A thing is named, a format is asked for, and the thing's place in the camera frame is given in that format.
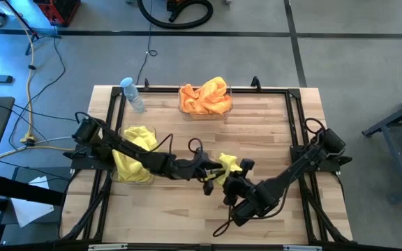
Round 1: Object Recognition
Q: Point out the white paper sheet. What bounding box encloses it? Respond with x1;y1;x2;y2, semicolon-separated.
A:
10;175;55;229

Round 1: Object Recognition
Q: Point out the clear plastic basket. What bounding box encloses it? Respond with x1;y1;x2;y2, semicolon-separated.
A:
110;123;158;185
178;82;234;122

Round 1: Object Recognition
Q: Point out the blue-grey table frame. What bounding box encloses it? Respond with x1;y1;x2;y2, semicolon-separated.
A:
361;86;402;204

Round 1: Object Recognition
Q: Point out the black vacuum hose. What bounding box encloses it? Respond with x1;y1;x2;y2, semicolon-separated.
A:
136;0;214;30

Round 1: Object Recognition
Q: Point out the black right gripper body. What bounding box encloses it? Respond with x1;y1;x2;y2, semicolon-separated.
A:
221;159;256;207

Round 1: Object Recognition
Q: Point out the thin black floor cable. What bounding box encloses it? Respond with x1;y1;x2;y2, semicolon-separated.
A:
135;0;159;86

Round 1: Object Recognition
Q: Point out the black aluminium table frame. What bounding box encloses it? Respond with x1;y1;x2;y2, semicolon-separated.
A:
59;78;354;251

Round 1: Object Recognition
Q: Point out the silver bracket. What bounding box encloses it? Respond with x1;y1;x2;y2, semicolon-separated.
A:
87;243;128;251
283;245;322;251

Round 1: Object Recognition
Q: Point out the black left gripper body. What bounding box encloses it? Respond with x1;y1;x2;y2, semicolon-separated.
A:
186;151;215;196

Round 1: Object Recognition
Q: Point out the yellow extension cable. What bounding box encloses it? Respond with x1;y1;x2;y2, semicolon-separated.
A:
0;0;76;161

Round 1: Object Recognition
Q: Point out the black desk frame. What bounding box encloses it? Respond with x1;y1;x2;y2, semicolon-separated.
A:
0;166;75;251

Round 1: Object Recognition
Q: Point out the red and black toolbox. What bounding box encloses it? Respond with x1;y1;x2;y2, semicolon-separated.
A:
33;0;82;28

